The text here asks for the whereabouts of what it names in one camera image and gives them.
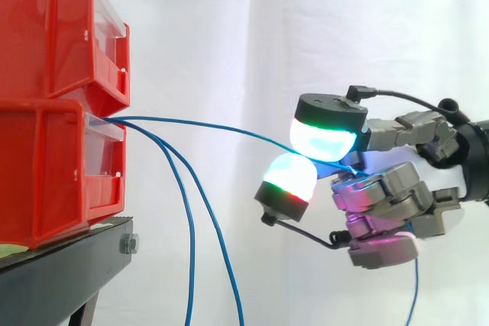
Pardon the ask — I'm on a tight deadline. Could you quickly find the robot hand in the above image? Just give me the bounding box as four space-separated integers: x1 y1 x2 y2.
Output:
254 92 465 270

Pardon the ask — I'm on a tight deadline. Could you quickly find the black stand with green tape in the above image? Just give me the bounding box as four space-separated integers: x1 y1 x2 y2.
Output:
0 215 141 326

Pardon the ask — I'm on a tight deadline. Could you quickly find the red plastic bin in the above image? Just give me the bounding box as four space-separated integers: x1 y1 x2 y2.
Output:
0 0 131 109
0 98 128 250

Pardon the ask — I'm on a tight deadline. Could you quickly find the thin black cable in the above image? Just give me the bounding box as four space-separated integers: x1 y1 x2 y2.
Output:
345 85 444 110
261 212 351 251

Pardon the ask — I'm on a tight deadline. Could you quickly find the black coiled cable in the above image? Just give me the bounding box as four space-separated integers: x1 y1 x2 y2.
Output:
437 97 470 125

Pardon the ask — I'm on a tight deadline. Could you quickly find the blue cable bundle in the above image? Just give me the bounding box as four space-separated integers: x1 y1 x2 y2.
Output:
110 117 246 326

